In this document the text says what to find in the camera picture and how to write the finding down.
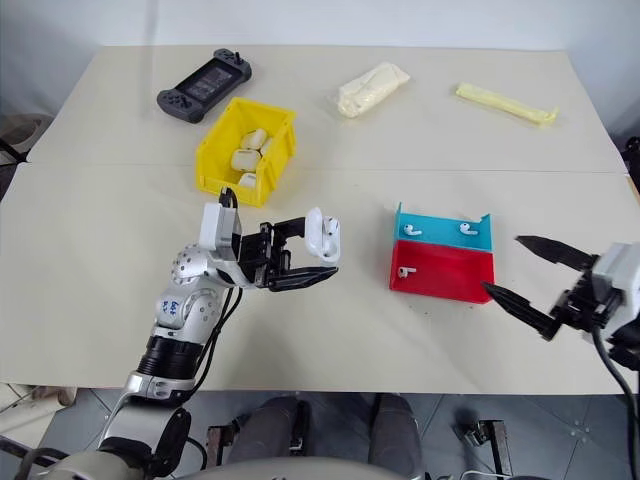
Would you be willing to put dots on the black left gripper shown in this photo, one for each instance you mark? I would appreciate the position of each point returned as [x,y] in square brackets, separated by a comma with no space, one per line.
[257,255]

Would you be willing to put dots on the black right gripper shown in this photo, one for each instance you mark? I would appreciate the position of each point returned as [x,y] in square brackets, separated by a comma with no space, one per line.
[582,305]

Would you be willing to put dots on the white earbud case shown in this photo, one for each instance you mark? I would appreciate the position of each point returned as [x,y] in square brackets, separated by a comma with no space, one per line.
[316,240]
[254,138]
[267,146]
[246,159]
[248,180]

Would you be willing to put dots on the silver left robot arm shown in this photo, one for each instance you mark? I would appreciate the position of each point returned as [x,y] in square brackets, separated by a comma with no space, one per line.
[170,310]

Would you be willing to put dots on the closed white earbud case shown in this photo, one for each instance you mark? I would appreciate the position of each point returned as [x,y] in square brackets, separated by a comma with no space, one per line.
[248,180]
[254,138]
[267,146]
[246,159]

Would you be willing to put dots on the yellow plastic bin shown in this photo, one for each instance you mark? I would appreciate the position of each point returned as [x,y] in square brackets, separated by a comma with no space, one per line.
[220,150]

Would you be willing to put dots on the white earbud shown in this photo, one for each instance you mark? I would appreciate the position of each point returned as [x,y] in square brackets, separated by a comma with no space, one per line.
[411,230]
[404,272]
[331,224]
[467,228]

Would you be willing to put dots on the red plastic tray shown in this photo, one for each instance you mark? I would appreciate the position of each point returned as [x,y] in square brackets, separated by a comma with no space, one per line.
[445,272]

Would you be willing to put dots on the blue plastic tray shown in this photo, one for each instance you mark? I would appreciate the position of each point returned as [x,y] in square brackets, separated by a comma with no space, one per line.
[440,235]

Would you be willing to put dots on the dark background equipment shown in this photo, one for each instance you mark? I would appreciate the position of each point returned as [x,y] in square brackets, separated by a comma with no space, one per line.
[631,165]

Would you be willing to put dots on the long yellow packet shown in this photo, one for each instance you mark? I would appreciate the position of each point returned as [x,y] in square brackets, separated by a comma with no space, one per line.
[505,104]

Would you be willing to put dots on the clear bag of cream filling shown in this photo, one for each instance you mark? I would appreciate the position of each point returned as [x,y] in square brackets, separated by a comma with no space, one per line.
[370,90]

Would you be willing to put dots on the dark rounded shape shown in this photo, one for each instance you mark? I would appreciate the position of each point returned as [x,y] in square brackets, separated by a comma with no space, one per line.
[395,430]
[267,430]

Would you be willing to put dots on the black handheld game console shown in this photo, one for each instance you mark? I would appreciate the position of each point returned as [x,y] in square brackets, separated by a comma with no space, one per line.
[202,85]

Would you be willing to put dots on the grey chair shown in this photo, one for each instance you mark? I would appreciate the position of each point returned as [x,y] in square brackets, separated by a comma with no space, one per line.
[22,135]

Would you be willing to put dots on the beige floor clutter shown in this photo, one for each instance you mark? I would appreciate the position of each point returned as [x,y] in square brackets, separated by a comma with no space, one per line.
[35,405]

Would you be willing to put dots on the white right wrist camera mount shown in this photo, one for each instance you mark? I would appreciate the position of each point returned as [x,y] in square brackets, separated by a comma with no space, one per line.
[620,280]

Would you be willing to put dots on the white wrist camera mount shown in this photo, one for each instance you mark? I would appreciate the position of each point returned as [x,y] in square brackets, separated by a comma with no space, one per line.
[216,230]
[620,280]

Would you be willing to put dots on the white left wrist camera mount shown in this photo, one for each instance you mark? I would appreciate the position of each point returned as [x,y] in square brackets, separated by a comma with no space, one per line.
[216,230]

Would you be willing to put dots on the metal stand bracket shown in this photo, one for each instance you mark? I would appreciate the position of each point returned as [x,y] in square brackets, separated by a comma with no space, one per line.
[490,445]
[220,442]

